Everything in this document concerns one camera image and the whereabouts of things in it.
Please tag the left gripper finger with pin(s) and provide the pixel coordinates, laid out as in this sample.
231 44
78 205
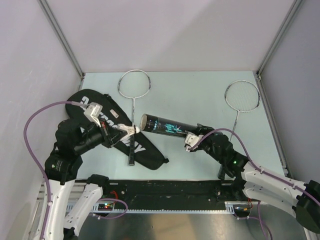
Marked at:
121 127
122 136

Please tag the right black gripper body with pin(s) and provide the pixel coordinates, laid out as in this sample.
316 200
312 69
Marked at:
206 145

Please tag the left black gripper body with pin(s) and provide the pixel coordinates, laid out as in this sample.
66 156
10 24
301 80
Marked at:
106 133

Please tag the shuttlecock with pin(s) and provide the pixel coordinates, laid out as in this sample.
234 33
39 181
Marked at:
133 130

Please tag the black shuttlecock tube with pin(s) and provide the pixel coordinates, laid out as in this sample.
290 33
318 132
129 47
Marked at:
162 126

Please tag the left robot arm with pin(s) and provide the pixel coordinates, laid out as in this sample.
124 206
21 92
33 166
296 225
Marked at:
61 168

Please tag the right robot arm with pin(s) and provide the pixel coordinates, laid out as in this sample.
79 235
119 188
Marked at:
297 198

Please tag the left white badminton racket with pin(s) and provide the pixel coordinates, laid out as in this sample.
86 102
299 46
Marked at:
131 157

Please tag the white badminton racket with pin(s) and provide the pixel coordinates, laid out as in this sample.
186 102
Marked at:
131 157
242 96

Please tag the right white badminton racket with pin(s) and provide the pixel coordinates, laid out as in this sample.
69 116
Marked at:
242 96

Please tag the black racket cover bag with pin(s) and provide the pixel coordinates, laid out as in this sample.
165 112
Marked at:
145 152

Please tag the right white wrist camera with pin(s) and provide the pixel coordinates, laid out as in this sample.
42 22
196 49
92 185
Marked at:
191 141

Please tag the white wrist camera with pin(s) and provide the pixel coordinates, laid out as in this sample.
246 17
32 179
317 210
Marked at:
92 113
191 141

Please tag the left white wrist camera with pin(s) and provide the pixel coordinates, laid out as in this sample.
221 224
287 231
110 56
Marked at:
92 113

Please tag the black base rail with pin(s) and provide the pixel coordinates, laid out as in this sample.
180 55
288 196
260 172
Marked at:
173 195

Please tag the left aluminium frame post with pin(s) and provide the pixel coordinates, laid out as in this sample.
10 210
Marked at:
58 31

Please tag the aluminium frame post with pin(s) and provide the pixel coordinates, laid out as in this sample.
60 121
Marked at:
280 34
58 31

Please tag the right aluminium frame post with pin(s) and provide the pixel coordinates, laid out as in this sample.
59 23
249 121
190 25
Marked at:
280 34

